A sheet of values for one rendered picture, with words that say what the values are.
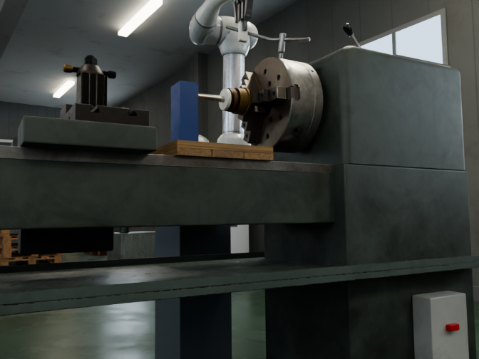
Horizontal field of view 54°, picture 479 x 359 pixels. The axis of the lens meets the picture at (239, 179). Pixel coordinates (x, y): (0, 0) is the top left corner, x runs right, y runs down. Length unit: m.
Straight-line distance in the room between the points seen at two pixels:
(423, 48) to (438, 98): 2.88
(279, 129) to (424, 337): 0.81
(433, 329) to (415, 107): 0.74
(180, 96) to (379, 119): 0.65
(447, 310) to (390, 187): 0.43
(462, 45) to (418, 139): 2.85
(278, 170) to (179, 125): 0.32
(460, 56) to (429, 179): 2.84
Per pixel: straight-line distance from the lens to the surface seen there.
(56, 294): 1.03
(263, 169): 1.36
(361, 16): 5.35
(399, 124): 1.67
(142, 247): 7.66
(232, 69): 2.21
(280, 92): 1.48
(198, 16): 2.16
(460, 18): 4.62
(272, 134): 1.54
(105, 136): 1.13
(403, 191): 1.65
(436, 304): 1.66
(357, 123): 1.54
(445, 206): 1.81
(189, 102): 1.42
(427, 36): 4.73
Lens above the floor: 0.70
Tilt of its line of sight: 5 degrees up
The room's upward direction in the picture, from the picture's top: 1 degrees counter-clockwise
